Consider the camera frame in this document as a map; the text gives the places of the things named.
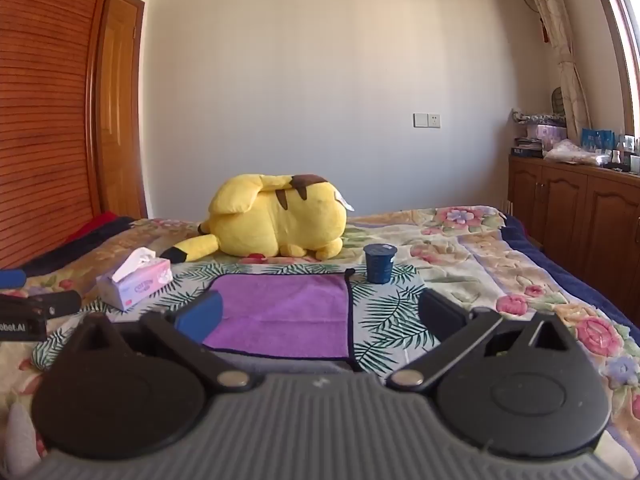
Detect white cloth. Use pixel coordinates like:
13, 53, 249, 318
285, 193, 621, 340
4, 402, 43, 479

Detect beige patterned curtain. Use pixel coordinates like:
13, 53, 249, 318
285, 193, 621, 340
515, 0, 594, 132

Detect blue cup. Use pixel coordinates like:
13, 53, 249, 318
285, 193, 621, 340
363, 243, 396, 285

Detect grey towel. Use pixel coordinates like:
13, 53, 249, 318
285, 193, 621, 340
212, 351, 362, 377

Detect blue box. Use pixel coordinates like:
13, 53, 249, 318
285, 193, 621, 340
581, 128, 615, 154

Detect pink tissue box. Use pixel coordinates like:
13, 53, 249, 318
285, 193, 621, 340
96, 247, 174, 311

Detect wooden window frame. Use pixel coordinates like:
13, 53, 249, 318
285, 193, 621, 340
585, 0, 640, 138

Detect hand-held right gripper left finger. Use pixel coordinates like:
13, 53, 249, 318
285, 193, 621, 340
65, 290, 253, 394

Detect stack of boxes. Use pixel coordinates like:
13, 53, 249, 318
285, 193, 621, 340
510, 108, 569, 159

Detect wooden door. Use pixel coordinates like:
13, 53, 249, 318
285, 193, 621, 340
96, 0, 149, 221

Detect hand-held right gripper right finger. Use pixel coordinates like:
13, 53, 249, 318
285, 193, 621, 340
387, 289, 573, 391

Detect red cloth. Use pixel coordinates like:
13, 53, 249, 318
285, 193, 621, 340
69, 212, 136, 242

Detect dark blue bedsheet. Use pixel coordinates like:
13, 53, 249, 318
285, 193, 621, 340
500, 212, 640, 343

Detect purple towel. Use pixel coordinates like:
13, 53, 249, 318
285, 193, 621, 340
202, 268, 357, 361

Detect yellow plush toy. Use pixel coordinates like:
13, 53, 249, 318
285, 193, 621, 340
159, 173, 355, 264

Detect small bottles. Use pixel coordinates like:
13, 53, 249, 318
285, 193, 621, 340
611, 134, 640, 173

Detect wooden slatted wardrobe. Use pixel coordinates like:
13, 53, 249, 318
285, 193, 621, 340
0, 0, 122, 271

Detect white plastic bag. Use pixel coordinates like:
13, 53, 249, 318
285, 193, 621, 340
542, 139, 610, 167

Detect wooden cabinet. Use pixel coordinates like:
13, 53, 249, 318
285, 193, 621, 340
507, 154, 640, 322

